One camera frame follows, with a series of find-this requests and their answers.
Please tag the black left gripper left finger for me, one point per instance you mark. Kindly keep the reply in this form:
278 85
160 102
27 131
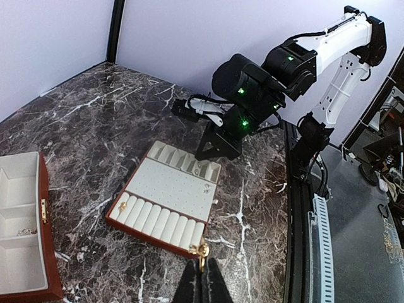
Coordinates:
189 289

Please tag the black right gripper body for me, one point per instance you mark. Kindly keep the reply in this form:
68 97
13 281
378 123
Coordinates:
226 140

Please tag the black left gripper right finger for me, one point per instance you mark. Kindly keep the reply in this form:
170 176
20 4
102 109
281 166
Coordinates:
214 286

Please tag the red jewelry tray insert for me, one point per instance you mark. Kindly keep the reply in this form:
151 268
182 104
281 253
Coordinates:
163 202

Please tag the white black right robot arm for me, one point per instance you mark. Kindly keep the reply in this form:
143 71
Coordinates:
257 91

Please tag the red open jewelry box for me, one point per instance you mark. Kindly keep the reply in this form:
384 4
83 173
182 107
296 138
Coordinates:
28 261

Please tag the silver stud earrings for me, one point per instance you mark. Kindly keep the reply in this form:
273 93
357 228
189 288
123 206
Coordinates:
207 188

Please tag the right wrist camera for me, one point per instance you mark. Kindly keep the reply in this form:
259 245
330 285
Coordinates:
199 106

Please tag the black front table rail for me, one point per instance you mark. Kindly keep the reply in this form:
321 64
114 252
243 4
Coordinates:
299 204

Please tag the white slotted cable duct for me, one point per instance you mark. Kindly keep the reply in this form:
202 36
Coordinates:
321 270

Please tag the black left frame post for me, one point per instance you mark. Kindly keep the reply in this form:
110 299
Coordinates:
114 31

